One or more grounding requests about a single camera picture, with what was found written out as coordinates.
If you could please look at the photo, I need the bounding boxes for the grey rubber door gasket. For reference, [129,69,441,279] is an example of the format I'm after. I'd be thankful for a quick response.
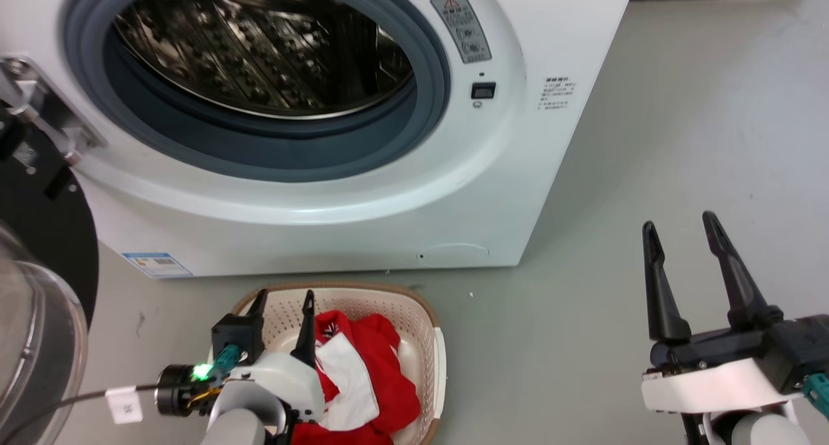
[62,0,453,184]

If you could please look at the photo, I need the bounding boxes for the small printed text label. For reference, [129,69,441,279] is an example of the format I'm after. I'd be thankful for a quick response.
[537,76,578,113]

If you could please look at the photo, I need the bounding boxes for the white cable tag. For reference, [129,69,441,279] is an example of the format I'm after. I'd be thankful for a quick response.
[105,385,144,425]

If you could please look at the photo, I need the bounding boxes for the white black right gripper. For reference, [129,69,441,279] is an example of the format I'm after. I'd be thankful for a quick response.
[641,211,829,416]

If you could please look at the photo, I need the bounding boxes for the red and white garment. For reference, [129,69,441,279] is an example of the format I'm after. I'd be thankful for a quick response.
[291,310,422,445]

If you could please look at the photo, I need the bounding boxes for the round white filter cover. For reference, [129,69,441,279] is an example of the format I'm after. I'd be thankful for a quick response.
[416,242,492,265]

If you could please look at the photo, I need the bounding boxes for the grey warning sticker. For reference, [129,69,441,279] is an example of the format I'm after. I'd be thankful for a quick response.
[430,0,492,65]

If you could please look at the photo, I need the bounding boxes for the white front-load washing machine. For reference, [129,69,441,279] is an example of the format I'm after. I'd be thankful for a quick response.
[0,0,639,279]

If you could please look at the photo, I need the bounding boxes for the stainless steel washing machine drum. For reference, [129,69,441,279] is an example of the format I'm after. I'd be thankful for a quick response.
[113,0,416,120]

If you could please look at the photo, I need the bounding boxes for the cream perforated laundry basket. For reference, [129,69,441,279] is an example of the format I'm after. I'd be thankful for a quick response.
[206,281,448,445]

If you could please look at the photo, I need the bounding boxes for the metal washing machine door hinge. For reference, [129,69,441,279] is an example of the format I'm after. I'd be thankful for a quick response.
[0,54,106,168]

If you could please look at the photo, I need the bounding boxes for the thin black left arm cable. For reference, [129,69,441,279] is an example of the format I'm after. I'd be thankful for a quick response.
[0,383,163,436]

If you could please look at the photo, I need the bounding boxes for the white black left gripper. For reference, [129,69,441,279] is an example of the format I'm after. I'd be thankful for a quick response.
[155,288,326,440]

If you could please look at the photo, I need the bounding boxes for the black washer door glass dome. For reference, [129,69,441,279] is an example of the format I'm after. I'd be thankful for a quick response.
[0,102,100,445]

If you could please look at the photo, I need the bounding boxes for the blue energy label sticker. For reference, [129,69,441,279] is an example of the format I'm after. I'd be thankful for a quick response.
[121,251,194,279]

